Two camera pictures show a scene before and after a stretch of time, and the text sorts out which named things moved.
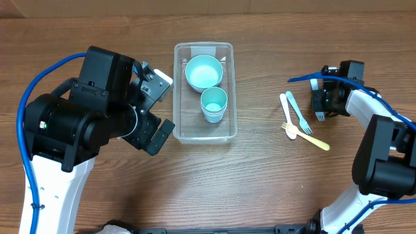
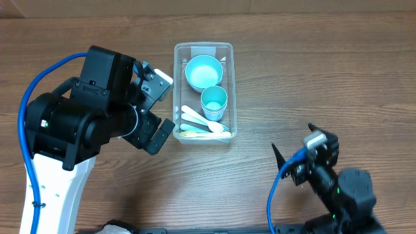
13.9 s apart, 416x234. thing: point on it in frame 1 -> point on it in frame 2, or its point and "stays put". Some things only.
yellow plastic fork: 294,130 -> 199,134
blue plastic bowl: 201,89 stays put
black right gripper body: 317,106 -> 298,177
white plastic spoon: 286,106 -> 213,126
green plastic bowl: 204,71 stays put
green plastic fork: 302,123 -> 186,127
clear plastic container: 189,126 stays put
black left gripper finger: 158,140 stays put
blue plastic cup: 213,117 stays put
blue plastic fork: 320,115 -> 199,119
